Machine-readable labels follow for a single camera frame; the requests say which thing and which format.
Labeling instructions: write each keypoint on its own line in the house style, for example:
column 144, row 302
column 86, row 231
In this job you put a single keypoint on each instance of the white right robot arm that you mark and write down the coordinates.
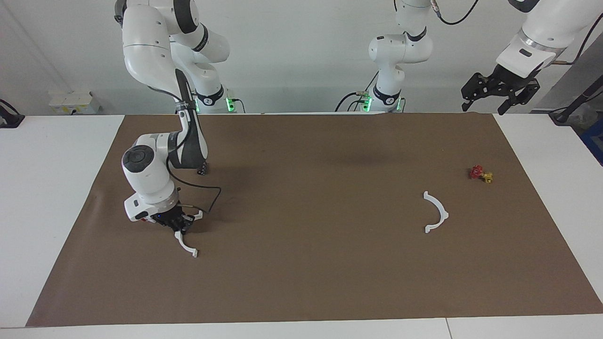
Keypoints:
column 146, row 47

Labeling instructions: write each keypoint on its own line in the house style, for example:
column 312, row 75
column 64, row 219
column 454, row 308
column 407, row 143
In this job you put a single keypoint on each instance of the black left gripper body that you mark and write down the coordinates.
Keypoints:
column 506, row 84

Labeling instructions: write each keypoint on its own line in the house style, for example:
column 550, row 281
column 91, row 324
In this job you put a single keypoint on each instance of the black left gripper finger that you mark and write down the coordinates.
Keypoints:
column 468, row 102
column 507, row 104

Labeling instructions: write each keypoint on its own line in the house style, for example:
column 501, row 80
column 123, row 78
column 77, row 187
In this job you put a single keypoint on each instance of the black clamp mount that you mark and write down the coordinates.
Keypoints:
column 10, row 117

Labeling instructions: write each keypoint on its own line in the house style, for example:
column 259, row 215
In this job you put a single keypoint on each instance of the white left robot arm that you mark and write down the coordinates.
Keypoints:
column 400, row 52

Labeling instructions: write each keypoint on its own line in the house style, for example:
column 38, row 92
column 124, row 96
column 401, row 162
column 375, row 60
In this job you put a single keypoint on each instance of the black stand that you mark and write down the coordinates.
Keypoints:
column 572, row 106

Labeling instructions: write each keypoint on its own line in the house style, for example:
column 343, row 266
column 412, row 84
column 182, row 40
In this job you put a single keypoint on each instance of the white circuit breaker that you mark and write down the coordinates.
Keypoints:
column 142, row 217

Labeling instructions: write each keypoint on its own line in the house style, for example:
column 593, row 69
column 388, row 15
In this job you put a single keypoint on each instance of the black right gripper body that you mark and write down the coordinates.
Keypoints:
column 172, row 217

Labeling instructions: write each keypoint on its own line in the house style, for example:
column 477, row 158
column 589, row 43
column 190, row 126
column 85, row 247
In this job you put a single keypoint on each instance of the blue box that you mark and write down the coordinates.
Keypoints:
column 594, row 143

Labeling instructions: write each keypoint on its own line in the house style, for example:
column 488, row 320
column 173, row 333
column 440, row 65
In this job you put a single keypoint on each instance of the red yellow valve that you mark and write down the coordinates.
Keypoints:
column 479, row 173

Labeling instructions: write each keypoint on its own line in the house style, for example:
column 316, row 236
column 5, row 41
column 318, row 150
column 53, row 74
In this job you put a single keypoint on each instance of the white half pipe clamp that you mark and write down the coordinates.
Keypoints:
column 194, row 253
column 445, row 215

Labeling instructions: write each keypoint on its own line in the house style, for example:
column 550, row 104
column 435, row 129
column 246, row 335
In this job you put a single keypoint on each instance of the dark cylindrical capacitor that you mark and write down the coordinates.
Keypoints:
column 203, row 169

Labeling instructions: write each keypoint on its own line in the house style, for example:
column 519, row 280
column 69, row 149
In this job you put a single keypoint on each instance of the brown table mat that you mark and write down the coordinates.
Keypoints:
column 330, row 263

